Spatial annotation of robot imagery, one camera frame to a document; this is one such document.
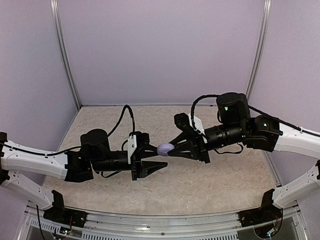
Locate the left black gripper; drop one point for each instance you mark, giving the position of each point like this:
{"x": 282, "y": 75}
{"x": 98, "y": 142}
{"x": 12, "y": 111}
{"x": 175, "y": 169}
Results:
{"x": 136, "y": 162}

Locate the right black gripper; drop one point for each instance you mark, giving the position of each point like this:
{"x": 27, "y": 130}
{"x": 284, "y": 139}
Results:
{"x": 197, "y": 147}

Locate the purple earbud charging case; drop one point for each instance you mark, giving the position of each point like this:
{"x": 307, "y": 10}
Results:
{"x": 164, "y": 148}

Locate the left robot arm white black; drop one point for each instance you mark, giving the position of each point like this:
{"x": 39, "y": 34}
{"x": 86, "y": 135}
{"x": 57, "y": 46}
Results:
{"x": 75, "y": 165}

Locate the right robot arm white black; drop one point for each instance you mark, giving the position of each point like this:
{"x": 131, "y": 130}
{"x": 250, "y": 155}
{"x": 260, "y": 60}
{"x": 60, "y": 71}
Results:
{"x": 243, "y": 125}

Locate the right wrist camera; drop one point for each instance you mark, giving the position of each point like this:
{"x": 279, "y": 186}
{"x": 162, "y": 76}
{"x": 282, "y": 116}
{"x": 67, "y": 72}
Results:
{"x": 182, "y": 122}

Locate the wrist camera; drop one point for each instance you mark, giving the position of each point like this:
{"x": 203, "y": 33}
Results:
{"x": 182, "y": 122}
{"x": 136, "y": 140}

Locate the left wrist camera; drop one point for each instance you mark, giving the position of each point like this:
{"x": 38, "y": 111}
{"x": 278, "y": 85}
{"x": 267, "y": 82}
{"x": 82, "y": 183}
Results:
{"x": 136, "y": 140}

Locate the front aluminium rail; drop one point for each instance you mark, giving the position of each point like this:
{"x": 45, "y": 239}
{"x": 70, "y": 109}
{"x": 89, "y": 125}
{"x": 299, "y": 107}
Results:
{"x": 113, "y": 226}

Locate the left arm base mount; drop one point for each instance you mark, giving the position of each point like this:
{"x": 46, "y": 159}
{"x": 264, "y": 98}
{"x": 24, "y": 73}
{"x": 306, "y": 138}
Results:
{"x": 66, "y": 216}

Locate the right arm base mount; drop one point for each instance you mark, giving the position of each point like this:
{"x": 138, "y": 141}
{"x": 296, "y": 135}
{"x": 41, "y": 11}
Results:
{"x": 257, "y": 216}

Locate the right aluminium frame post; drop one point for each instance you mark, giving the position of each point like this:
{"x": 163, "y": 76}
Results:
{"x": 267, "y": 4}

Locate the aluminium frame post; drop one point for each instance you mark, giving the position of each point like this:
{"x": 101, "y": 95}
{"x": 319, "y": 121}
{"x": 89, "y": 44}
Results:
{"x": 54, "y": 6}
{"x": 267, "y": 4}

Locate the left aluminium frame post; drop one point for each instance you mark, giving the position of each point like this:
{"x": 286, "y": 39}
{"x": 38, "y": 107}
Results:
{"x": 54, "y": 6}

